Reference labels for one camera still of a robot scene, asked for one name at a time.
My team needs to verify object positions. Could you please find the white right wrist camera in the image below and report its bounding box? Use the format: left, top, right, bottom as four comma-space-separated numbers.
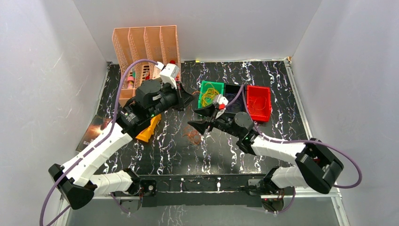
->
213, 94, 229, 119

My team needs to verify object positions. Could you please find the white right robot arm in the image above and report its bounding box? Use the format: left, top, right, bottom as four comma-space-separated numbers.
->
188, 105, 343, 195

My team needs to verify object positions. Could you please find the dark illustrated book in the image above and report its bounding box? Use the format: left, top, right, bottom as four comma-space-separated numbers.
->
76, 115, 112, 152

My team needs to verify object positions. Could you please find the green plastic bin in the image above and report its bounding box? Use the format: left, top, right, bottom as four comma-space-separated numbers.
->
198, 81, 225, 108

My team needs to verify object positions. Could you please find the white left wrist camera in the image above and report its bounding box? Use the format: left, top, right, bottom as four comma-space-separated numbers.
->
156, 61, 180, 89

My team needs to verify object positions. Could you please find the peach desk file organizer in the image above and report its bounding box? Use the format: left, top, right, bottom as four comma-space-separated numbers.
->
112, 25, 181, 106

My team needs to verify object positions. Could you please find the yellow plastic bin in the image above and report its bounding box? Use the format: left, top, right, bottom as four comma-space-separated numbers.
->
136, 114, 161, 143

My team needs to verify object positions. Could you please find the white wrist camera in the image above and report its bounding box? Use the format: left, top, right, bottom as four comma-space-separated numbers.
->
213, 94, 229, 119
156, 61, 180, 89

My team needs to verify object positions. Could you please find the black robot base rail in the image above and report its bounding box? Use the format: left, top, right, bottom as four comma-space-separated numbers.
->
111, 169, 297, 216

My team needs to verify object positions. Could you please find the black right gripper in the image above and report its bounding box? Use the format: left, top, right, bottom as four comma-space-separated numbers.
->
187, 103, 242, 138

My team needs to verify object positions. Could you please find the black plastic bin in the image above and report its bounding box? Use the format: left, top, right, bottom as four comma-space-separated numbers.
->
224, 83, 246, 113

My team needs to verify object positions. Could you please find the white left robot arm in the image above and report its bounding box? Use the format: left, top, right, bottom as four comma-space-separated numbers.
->
48, 80, 194, 210

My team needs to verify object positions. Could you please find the red plastic bin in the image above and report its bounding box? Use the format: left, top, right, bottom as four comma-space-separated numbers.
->
246, 85, 272, 122

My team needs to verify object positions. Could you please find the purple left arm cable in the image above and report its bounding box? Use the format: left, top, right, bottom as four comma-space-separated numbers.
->
39, 59, 164, 226

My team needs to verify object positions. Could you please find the yellow cable coil in bin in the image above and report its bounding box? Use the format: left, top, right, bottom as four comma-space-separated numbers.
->
201, 88, 221, 108

